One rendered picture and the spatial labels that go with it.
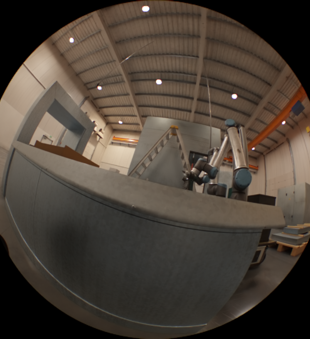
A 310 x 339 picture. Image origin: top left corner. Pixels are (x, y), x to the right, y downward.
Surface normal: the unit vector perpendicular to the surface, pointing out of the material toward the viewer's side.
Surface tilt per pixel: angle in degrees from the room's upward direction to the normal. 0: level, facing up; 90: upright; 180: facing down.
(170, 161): 90
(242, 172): 95
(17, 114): 90
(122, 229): 90
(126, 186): 67
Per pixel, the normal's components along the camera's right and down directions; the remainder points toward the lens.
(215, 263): -0.07, -0.26
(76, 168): 0.03, -0.60
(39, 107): 0.96, 0.21
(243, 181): -0.54, -0.25
